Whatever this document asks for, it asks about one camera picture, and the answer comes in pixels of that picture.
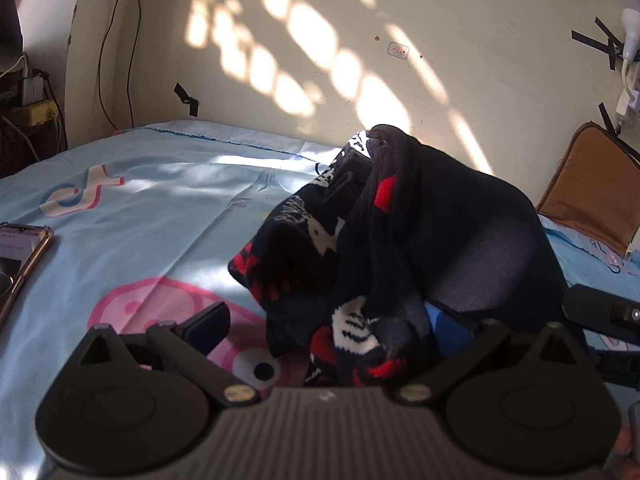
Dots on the smartphone with gold case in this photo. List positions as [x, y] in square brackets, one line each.
[22, 265]

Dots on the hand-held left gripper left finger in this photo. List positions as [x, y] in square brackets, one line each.
[207, 324]

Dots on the yellow power strip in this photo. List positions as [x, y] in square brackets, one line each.
[37, 114]

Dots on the white wall sticker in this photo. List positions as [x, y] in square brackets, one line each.
[398, 49]

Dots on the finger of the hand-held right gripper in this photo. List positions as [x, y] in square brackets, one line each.
[620, 367]
[600, 310]

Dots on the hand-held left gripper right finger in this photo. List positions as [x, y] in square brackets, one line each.
[452, 335]

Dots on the blue cartoon printed bed sheet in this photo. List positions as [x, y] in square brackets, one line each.
[150, 210]

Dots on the white bulb lamp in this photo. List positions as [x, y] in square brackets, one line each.
[631, 32]

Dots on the long black tape strip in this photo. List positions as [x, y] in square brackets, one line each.
[609, 119]

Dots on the black tape piece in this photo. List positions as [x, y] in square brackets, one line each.
[607, 42]
[186, 97]
[592, 41]

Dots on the grey router box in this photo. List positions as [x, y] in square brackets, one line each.
[31, 91]

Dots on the brown wicker cabinet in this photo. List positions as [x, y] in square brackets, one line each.
[20, 147]

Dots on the black red patterned knit sweater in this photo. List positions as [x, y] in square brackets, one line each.
[440, 240]

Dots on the brown seat cushion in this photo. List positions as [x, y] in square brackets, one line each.
[590, 185]

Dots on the white wall adapter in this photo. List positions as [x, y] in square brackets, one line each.
[631, 90]

